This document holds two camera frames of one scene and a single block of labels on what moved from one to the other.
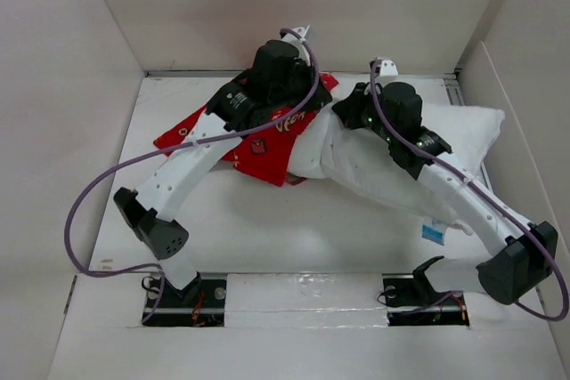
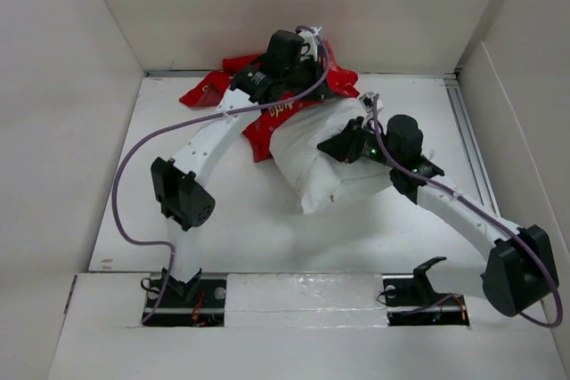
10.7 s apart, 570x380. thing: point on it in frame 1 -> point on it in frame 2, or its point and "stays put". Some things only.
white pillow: x=333 y=149 -> x=317 y=181
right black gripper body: x=362 y=112 -> x=361 y=141
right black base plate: x=413 y=302 stays put
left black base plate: x=199 y=304 stays put
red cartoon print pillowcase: x=268 y=154 -> x=340 y=80
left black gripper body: x=301 y=85 stays put
